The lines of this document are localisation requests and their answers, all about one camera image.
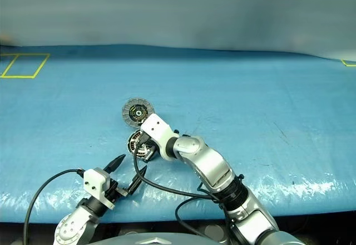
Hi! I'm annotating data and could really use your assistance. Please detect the blue plastic table cover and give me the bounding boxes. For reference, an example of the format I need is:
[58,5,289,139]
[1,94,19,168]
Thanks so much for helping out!
[0,43,356,225]

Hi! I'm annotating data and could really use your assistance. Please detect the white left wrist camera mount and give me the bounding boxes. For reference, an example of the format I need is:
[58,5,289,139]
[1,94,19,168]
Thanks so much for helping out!
[83,167,116,209]

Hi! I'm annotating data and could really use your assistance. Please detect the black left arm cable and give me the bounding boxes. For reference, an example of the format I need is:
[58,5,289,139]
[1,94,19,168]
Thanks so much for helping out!
[23,168,86,245]

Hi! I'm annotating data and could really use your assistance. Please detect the round metal disc part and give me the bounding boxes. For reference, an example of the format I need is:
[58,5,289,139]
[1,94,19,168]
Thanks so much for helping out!
[121,96,151,130]

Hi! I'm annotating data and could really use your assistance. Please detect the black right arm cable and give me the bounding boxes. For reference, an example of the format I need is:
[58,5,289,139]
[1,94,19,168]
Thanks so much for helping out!
[132,132,223,237]

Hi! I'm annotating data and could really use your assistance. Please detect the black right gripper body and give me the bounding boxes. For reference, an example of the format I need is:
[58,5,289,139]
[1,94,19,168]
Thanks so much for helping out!
[136,144,155,163]

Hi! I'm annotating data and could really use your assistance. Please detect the grey round shape under table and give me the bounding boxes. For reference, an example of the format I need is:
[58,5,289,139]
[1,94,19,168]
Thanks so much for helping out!
[204,224,226,240]

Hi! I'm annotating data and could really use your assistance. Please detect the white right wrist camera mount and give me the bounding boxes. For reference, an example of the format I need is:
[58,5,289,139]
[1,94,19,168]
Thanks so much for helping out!
[140,113,180,158]

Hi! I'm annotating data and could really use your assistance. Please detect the grey motor housing copper windings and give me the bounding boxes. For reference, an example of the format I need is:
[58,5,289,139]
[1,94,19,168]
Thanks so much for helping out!
[127,129,147,158]

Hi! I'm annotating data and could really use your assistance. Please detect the silver robot torso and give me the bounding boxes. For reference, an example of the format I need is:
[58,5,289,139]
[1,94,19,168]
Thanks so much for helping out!
[94,234,259,245]

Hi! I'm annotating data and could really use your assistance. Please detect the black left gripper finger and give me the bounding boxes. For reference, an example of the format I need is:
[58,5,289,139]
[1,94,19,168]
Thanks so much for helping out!
[128,165,149,196]
[105,154,126,175]

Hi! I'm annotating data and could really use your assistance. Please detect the yellow tape rectangle outline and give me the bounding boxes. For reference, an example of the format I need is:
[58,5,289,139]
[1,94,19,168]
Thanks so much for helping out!
[0,52,51,79]

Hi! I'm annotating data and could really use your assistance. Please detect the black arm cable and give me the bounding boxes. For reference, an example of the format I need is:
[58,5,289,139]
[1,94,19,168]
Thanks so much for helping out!
[23,168,86,245]
[132,132,223,237]

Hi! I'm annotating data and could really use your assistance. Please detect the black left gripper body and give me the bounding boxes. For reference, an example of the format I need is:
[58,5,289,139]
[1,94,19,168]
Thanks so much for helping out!
[105,179,131,204]

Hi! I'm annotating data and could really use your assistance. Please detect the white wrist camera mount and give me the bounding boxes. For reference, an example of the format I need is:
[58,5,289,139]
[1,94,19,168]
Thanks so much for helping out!
[140,113,180,158]
[83,167,116,209]

